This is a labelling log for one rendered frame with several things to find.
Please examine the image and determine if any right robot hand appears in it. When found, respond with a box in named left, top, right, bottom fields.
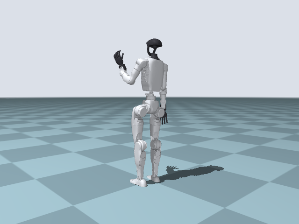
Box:
left=160, top=105, right=168, bottom=125

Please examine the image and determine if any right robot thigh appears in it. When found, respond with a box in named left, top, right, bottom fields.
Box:
left=149, top=106, right=165, bottom=150

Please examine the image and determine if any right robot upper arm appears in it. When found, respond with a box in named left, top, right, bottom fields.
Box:
left=160, top=63, right=168, bottom=91

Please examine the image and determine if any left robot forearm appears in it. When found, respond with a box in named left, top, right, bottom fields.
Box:
left=120, top=66, right=130, bottom=83

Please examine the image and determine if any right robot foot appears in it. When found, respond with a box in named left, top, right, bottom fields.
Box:
left=147, top=175, right=160, bottom=182

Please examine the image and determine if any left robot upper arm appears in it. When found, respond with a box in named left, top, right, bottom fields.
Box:
left=128, top=58, right=149, bottom=85

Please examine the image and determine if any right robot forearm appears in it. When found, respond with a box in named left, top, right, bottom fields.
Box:
left=160, top=89, right=167, bottom=109

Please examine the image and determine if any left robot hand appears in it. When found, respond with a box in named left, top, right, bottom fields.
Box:
left=114, top=50, right=126, bottom=70

